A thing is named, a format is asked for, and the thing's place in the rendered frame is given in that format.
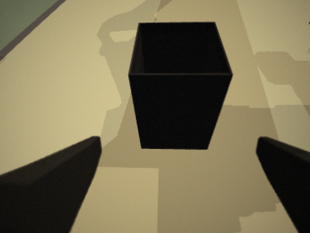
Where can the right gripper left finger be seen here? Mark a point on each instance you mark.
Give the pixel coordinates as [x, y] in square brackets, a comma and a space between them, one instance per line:
[46, 195]

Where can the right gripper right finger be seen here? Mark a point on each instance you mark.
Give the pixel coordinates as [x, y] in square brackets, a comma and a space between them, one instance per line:
[287, 168]

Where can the black open box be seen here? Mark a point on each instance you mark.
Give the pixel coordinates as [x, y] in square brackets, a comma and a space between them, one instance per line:
[179, 77]

